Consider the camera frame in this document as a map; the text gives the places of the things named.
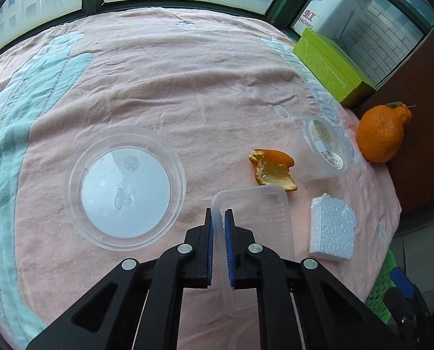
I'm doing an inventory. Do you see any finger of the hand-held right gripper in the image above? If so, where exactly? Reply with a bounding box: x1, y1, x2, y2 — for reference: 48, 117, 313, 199
389, 267, 431, 319

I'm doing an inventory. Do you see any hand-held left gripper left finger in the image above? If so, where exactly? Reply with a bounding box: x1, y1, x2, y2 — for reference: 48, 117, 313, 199
25, 208, 215, 350

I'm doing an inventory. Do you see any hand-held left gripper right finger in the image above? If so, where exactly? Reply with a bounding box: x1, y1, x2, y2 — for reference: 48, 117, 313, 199
223, 209, 409, 350

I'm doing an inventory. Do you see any green plastic waste basket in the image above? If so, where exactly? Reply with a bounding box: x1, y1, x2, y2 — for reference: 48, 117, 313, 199
365, 250, 398, 325

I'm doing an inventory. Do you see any rectangular clear plastic tray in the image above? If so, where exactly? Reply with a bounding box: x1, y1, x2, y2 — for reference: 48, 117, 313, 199
211, 185, 295, 310

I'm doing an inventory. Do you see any orange peel piece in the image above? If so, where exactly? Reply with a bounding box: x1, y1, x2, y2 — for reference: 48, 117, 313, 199
248, 149, 298, 192

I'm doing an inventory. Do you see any white foam block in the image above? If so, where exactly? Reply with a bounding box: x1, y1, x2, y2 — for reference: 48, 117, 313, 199
309, 192, 357, 262

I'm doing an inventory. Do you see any clear round plastic lid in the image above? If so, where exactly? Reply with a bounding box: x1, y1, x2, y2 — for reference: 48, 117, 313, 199
64, 126, 186, 251

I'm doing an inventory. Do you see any clear plastic cup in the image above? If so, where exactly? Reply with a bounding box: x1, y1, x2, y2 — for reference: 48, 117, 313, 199
294, 116, 350, 183

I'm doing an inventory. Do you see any whole orange fruit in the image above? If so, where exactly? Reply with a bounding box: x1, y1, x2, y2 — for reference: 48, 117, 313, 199
356, 102, 414, 163

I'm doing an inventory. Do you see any pink printed blanket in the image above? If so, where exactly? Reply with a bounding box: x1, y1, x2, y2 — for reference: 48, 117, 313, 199
0, 7, 402, 350

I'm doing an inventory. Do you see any brown wooden panel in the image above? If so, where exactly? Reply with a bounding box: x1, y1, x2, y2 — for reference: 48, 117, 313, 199
375, 22, 434, 227

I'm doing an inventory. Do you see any green cardboard box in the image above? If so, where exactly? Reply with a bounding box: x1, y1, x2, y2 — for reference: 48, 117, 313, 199
293, 28, 376, 108

